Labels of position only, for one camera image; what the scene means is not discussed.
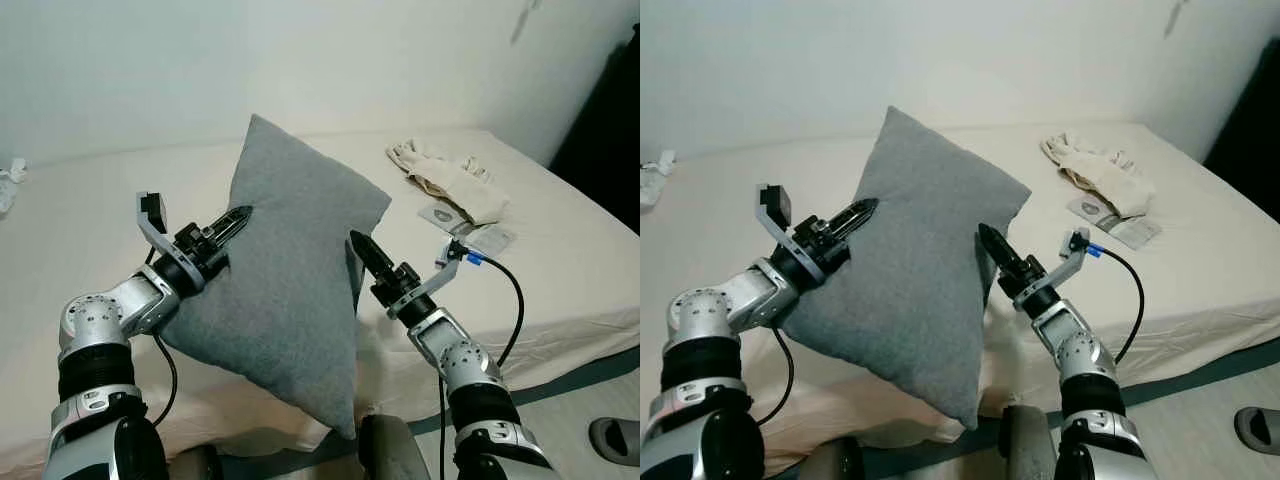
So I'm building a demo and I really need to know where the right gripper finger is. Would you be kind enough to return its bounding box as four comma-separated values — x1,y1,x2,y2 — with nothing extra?
349,230,398,292
977,222,1024,282

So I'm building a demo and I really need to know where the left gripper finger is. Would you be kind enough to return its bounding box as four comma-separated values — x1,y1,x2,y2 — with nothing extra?
206,205,255,248
831,197,882,240

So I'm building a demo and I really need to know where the grey fabric pillow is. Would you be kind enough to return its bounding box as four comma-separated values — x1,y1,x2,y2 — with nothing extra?
160,113,393,441
780,105,1032,431

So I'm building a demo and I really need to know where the grey printed booklet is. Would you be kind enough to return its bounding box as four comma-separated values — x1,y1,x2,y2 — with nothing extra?
418,205,519,257
1068,195,1163,250

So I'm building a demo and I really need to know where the beige folded garment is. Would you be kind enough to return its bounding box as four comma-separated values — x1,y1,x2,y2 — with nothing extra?
387,138,511,227
1040,131,1161,219

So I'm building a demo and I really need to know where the mattress with cream sheet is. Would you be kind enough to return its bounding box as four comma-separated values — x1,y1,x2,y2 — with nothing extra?
640,120,1280,471
0,125,641,471

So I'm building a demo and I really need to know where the robot right leg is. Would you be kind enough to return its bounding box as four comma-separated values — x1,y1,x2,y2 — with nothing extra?
1000,404,1053,480
358,414,419,480

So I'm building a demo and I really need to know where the robot leg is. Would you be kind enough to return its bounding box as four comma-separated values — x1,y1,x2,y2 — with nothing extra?
798,438,863,480
358,414,419,480
165,445,223,480
1000,404,1053,480

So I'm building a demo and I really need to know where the crumpled white plastic bag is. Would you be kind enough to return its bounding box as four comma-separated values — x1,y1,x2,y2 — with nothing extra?
0,155,28,216
640,150,678,208

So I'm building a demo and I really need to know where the robot left leg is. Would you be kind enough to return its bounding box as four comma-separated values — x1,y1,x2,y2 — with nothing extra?
798,438,863,480
165,445,223,480

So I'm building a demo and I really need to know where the black furniture piece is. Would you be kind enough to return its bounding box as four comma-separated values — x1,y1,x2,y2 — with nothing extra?
548,25,641,236
1203,40,1280,198

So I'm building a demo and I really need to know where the grey slipper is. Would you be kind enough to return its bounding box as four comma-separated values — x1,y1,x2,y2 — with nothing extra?
1234,405,1280,457
588,417,641,468

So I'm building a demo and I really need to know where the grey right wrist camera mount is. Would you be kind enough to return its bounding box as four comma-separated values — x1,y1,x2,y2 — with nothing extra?
1013,228,1093,307
385,238,473,317

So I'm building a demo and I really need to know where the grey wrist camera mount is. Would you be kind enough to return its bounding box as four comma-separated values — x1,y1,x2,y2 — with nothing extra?
1013,228,1093,307
385,238,473,317
757,183,803,263
137,191,179,265

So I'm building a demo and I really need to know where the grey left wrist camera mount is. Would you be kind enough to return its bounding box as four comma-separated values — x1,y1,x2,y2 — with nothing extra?
757,183,803,263
137,191,179,265

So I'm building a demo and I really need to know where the teal upholstered bed frame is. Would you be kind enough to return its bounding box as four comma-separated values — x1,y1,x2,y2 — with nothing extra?
860,335,1280,476
220,345,641,476

